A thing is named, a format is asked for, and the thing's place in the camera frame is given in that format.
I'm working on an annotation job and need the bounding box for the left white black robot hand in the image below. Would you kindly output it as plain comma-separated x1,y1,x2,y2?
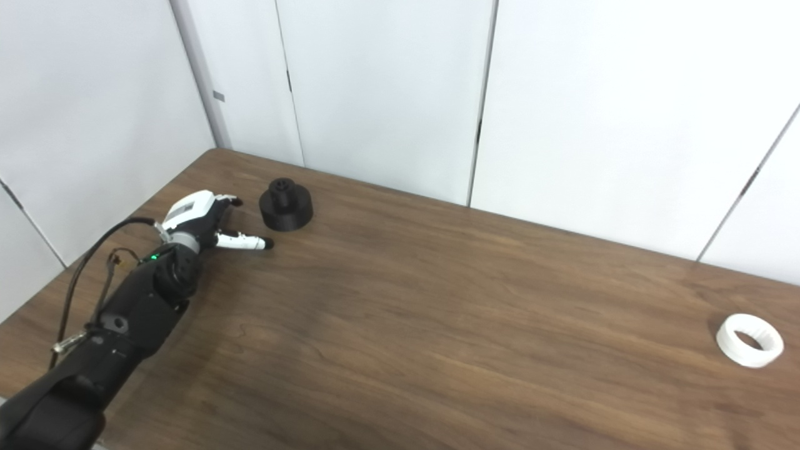
154,190,274,254

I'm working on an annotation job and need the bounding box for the round black plastic part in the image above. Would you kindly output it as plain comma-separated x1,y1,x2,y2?
259,178,314,233

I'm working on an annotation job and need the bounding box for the white plastic ring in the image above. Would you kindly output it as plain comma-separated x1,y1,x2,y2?
716,314,785,369

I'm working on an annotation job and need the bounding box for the thin left arm wire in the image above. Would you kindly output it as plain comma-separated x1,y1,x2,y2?
94,248,141,326

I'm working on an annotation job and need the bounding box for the grey wall corner post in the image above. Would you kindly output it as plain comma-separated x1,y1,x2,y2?
169,0,232,151

